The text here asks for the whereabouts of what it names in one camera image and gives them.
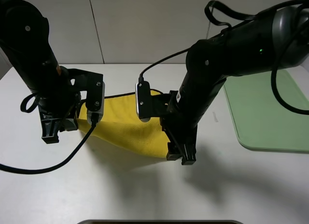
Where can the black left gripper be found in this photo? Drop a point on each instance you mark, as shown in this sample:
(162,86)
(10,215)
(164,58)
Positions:
(60,106)

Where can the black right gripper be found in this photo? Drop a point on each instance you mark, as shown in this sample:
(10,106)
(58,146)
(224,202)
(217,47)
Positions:
(180,128)

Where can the yellow towel with black trim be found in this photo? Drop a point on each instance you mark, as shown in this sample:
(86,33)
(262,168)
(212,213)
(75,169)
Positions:
(121,127)

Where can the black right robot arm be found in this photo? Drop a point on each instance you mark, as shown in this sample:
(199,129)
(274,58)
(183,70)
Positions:
(273,39)

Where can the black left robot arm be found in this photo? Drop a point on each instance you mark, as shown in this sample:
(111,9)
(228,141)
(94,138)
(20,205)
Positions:
(24,34)

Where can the green tray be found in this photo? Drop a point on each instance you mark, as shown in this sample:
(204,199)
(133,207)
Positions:
(260,122)

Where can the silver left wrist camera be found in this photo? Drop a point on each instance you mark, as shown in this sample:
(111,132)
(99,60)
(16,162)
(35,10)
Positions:
(95,102)

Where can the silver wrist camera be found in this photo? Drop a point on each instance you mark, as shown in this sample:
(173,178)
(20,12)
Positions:
(143,101)
(95,102)

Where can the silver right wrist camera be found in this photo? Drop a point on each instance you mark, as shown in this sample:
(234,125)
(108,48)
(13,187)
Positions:
(143,101)

